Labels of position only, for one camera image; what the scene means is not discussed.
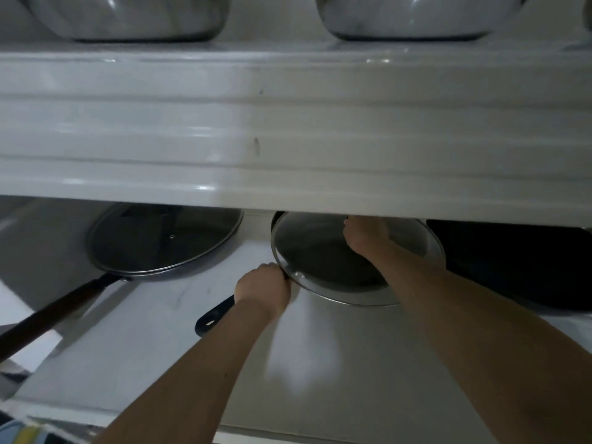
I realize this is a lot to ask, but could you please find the person's left hand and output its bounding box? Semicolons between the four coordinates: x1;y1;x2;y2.
234;262;291;320

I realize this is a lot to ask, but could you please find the glass lid with steel rim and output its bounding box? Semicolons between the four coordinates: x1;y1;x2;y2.
270;212;446;307

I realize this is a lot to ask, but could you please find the black frying pan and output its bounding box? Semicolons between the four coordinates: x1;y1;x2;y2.
195;211;394;337

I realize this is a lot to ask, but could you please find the person's right forearm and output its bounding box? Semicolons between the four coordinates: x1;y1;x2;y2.
361;240;592;444

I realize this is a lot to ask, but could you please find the white shelf unit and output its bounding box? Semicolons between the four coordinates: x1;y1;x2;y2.
0;0;592;444

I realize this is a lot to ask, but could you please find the person's left forearm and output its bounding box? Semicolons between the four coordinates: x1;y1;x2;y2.
92;298;278;444

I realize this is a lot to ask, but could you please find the large black pan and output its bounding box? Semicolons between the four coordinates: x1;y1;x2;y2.
425;219;592;313

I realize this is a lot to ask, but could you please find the person's right hand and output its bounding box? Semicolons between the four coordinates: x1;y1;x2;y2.
343;215;393;261

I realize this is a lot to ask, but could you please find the steel bowl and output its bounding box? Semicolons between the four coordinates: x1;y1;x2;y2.
315;0;531;42
16;0;232;43

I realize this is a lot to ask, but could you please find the blue and yellow cloth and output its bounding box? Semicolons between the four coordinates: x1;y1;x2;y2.
0;418;48;444

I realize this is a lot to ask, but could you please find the frying pan with brown handle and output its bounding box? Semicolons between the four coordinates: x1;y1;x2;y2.
0;203;244;364

